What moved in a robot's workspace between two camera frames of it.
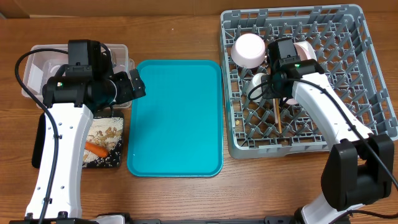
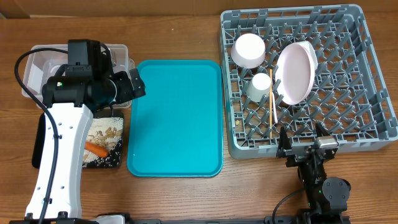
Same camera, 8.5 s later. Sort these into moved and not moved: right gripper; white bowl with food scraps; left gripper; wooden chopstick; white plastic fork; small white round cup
Moved: right gripper; wooden chopstick
Not moved: left gripper; white bowl with food scraps; small white round cup; white plastic fork
